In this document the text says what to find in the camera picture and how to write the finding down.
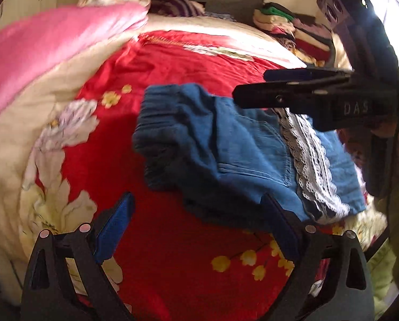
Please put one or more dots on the light green cloth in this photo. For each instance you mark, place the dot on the light green cloth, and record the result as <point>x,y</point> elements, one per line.
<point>380,274</point>

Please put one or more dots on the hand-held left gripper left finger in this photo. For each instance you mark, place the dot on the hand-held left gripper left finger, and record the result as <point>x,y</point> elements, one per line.
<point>114,227</point>

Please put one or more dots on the pink quilt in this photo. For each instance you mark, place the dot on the pink quilt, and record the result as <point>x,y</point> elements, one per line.
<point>52,40</point>

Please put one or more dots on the blue pants with lace trim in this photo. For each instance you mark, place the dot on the blue pants with lace trim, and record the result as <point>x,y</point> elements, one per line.
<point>203,133</point>

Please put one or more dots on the blue patterned cloth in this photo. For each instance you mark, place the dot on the blue patterned cloth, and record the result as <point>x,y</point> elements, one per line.
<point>219,16</point>

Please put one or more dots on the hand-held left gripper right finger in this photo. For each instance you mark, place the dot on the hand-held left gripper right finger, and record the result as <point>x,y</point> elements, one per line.
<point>283,230</point>

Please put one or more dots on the red floral bed blanket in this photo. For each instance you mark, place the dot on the red floral bed blanket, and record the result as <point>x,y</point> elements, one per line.
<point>172,257</point>

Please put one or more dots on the stack of folded clothes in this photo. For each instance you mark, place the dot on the stack of folded clothes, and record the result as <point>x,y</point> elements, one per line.
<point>300,33</point>

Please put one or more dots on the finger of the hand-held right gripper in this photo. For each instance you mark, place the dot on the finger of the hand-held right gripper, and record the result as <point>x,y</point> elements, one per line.
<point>269,97</point>
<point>286,75</point>

